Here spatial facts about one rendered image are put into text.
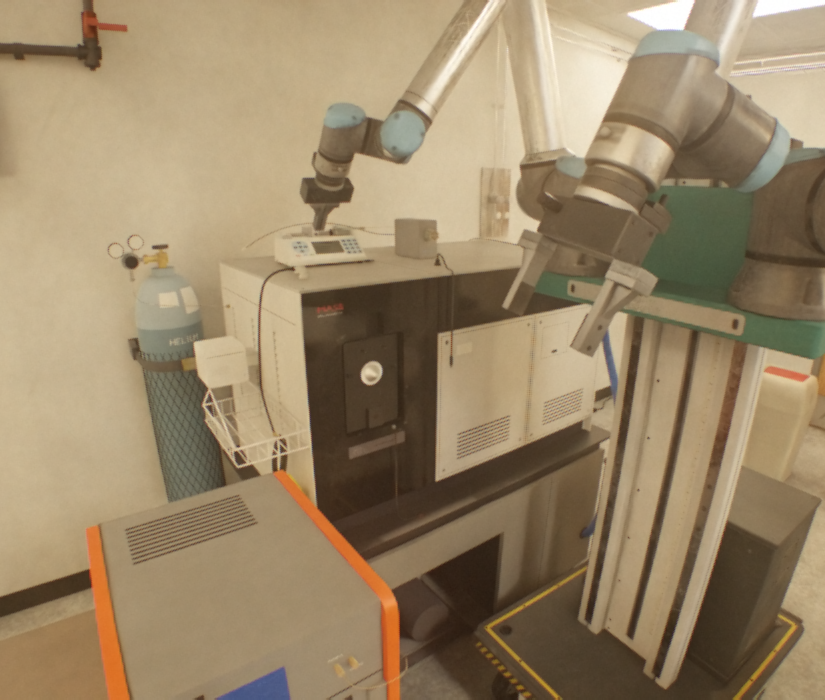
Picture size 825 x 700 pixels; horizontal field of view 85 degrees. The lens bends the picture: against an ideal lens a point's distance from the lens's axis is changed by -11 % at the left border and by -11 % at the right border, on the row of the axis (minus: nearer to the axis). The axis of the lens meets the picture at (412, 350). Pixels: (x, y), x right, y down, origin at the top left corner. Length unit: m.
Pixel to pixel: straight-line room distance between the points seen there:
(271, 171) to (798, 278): 1.96
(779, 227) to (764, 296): 0.12
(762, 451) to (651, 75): 3.11
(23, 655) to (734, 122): 1.60
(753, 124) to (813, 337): 0.42
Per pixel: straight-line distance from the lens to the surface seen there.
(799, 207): 0.95
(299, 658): 0.72
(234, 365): 1.45
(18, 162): 2.18
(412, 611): 2.00
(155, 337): 1.89
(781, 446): 3.51
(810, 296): 0.99
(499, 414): 1.65
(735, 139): 0.66
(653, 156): 0.59
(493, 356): 1.54
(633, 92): 0.60
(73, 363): 2.26
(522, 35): 1.40
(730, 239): 1.18
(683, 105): 0.61
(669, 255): 1.24
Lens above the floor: 1.65
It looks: 18 degrees down
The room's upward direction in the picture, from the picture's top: straight up
